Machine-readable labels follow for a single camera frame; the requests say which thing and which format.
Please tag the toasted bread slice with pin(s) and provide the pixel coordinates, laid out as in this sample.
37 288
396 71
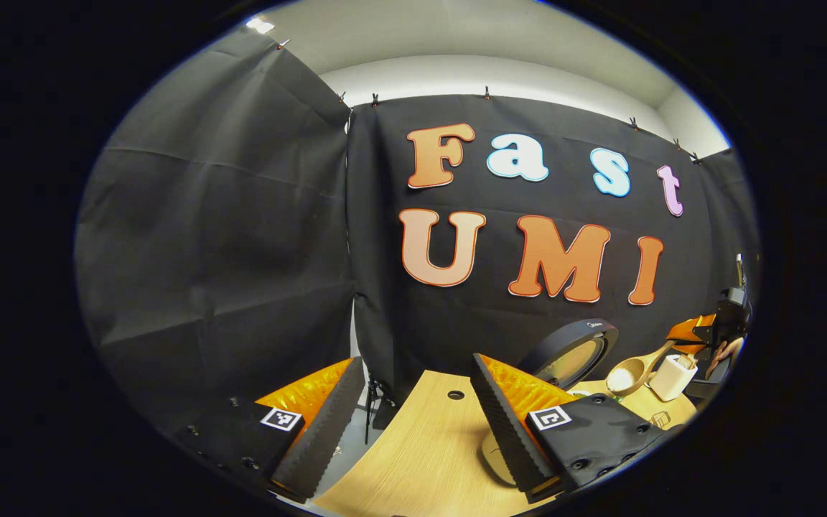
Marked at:
684 361

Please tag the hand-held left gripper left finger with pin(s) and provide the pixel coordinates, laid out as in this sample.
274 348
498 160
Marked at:
327 431

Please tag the black tripod stand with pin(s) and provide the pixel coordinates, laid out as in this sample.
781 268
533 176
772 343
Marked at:
374 409

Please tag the ceiling light panel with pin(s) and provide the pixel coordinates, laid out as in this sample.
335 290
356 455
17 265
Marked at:
260 25

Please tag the wooden spoon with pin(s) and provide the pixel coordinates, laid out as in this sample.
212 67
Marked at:
625 377

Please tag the white toaster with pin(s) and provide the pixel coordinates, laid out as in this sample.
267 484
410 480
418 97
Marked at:
668 380

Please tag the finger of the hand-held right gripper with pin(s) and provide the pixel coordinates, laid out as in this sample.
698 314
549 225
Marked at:
690 332

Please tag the row of black backdrop clips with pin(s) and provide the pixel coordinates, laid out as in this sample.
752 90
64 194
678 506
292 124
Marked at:
487 92

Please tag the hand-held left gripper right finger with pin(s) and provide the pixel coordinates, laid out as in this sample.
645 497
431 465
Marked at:
507 431

